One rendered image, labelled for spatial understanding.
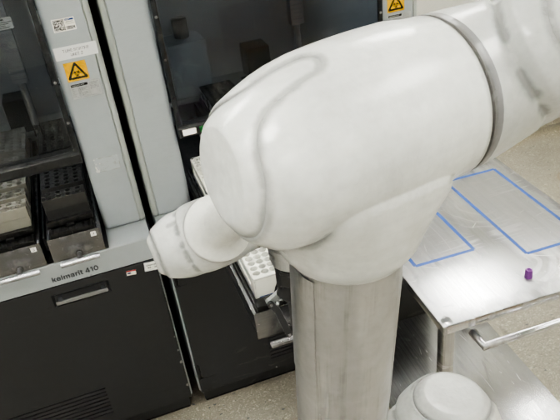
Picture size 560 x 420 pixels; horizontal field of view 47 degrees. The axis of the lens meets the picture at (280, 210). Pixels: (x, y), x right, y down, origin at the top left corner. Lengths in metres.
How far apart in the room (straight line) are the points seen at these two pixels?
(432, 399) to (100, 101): 1.11
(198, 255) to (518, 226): 0.84
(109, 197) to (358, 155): 1.41
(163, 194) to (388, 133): 1.42
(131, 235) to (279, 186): 1.40
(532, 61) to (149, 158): 1.37
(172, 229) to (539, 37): 0.62
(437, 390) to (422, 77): 0.58
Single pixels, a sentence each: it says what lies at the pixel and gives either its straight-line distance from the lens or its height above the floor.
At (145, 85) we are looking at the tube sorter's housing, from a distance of 1.68.
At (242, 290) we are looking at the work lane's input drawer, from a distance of 1.39.
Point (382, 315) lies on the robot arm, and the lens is 0.56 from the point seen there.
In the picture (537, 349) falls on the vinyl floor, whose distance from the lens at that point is 2.43.
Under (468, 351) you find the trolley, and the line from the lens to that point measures 1.98.
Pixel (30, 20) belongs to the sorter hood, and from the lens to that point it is 1.60.
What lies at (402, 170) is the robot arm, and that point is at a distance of 0.44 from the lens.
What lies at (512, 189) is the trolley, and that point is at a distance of 1.67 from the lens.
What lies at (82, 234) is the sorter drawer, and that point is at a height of 0.80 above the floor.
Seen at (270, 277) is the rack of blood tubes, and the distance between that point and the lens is 1.33.
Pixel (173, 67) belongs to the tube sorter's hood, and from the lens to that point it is 1.66.
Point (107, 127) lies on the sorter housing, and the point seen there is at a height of 1.03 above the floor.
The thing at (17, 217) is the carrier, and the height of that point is 0.85.
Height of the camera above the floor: 1.68
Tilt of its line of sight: 32 degrees down
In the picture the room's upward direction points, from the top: 7 degrees counter-clockwise
